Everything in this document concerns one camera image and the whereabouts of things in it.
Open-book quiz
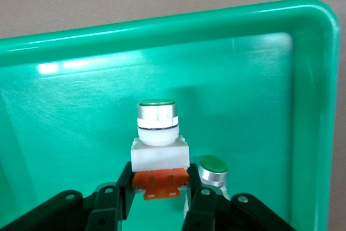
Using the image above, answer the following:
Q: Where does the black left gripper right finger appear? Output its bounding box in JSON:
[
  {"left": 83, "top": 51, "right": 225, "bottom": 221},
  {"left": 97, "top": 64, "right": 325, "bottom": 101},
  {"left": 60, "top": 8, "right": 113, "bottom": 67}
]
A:
[{"left": 181, "top": 162, "right": 298, "bottom": 231}]

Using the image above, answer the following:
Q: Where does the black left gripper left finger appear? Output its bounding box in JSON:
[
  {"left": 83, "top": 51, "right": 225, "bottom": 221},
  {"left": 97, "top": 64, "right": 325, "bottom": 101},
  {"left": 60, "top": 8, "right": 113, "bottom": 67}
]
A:
[{"left": 0, "top": 162, "right": 135, "bottom": 231}]

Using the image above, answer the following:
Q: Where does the green push button orange base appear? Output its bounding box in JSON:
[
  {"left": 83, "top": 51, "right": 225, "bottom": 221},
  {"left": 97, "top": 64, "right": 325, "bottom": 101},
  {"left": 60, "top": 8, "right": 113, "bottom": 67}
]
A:
[{"left": 130, "top": 98, "right": 190, "bottom": 201}]

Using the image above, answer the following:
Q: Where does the green plastic tray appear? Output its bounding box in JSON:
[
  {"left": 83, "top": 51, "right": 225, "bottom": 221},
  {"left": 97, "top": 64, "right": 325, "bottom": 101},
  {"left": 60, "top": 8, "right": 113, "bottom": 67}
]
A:
[{"left": 0, "top": 0, "right": 340, "bottom": 231}]

